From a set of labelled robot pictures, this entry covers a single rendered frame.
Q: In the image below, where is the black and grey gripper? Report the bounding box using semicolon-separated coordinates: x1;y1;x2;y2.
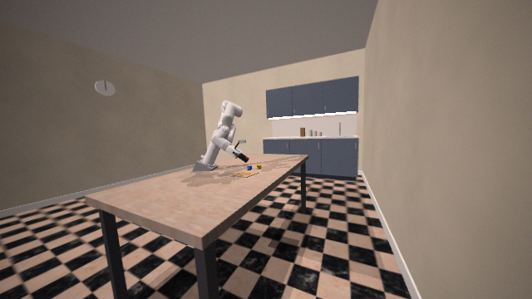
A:
225;143;249;163

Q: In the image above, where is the tan square mat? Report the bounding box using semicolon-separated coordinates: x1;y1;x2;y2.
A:
232;170;258;178

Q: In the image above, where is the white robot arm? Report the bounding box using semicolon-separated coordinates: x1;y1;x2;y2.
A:
200;100;243;167

